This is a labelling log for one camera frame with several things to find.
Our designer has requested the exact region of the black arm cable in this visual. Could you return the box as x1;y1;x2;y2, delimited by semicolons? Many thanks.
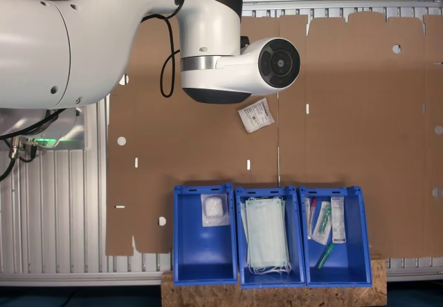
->
141;0;191;97

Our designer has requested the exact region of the green syringe packet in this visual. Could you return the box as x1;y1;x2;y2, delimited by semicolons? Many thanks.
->
311;201;333;245

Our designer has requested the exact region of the green capped tube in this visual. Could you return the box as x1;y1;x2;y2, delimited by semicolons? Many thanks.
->
316;243;336;270

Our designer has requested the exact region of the narrow white printed packet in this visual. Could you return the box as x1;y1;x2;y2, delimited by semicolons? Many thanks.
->
330;196;347;245

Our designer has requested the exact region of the printed white cotton packet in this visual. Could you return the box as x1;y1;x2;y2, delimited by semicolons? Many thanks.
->
237;96;274;134

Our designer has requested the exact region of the chipboard wooden block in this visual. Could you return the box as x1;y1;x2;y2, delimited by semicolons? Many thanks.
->
161;258;388;307

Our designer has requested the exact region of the blue plastic bin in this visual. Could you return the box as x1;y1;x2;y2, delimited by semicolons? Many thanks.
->
298;185;373;287
234;185;307;289
172;182;239;286

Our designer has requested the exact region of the red-capped swab tube packet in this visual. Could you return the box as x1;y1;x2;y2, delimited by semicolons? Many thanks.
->
306;196;318;241

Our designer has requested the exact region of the stack of white face masks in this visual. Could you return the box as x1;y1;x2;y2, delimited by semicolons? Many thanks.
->
240;196;292;276

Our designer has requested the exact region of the clear bagged cotton packet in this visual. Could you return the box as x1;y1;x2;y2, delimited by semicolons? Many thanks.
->
200;192;231;227

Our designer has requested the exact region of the brown cardboard sheet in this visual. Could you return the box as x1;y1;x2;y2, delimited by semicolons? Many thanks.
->
105;12;443;258

